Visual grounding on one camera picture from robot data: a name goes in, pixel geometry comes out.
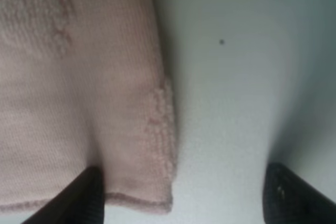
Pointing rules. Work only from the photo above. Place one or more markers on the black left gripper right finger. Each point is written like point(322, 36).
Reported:
point(287, 198)

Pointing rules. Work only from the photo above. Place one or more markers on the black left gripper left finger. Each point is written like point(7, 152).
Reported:
point(82, 201)

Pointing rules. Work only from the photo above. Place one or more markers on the pink towel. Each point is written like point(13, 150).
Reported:
point(83, 83)

